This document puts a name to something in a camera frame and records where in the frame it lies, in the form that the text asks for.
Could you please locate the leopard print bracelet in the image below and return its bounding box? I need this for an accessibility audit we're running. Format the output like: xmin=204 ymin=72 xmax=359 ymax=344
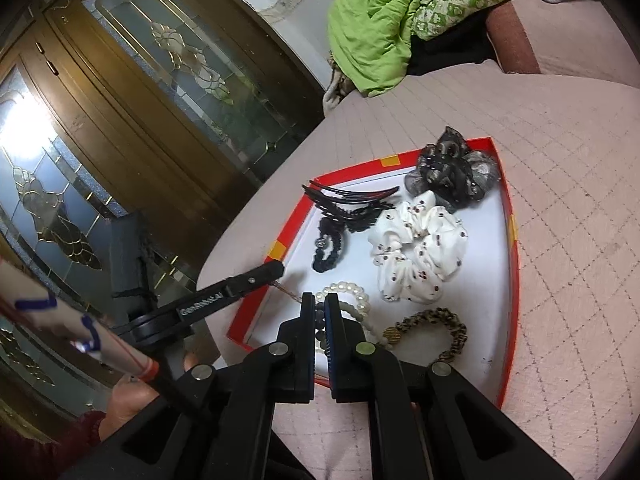
xmin=380 ymin=306 xmax=470 ymax=365

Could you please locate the pale green bead bracelet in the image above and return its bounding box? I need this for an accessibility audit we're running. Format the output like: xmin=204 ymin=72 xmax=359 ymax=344
xmin=316 ymin=300 xmax=390 ymax=356

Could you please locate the white cherry print scrunchie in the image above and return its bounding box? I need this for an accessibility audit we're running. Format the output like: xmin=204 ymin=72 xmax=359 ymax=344
xmin=368 ymin=191 xmax=469 ymax=304

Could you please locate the black beaded hair tie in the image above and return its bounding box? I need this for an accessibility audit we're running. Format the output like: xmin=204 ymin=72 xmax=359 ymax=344
xmin=311 ymin=216 xmax=348 ymax=276

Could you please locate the black hair claw clip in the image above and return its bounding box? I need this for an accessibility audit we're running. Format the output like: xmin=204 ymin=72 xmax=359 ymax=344
xmin=302 ymin=180 xmax=399 ymax=233

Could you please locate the dark grey organza scrunchie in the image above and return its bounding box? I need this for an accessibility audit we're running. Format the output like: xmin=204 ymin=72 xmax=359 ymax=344
xmin=405 ymin=126 xmax=500 ymax=212

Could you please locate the person's left hand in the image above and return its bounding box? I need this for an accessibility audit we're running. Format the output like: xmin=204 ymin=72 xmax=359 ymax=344
xmin=98 ymin=352 xmax=202 ymax=442

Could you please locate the red white box lid tray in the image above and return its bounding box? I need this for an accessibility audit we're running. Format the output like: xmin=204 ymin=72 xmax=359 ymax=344
xmin=228 ymin=138 xmax=520 ymax=403

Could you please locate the wooden glass wardrobe door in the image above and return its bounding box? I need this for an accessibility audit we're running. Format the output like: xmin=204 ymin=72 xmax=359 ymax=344
xmin=0 ymin=0 xmax=331 ymax=441

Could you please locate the pink quilted bed cover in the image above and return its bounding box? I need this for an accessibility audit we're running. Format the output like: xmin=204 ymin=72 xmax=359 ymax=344
xmin=198 ymin=62 xmax=639 ymax=479

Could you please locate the green quilted blanket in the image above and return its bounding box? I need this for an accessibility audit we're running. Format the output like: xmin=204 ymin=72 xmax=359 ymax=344
xmin=328 ymin=0 xmax=509 ymax=96

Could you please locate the pink bolster pillow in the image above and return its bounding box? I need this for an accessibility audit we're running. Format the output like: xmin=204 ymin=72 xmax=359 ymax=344
xmin=486 ymin=0 xmax=639 ymax=88

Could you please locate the white cable with blue tape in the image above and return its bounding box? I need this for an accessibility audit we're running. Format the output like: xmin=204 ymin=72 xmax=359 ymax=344
xmin=0 ymin=259 xmax=162 ymax=384

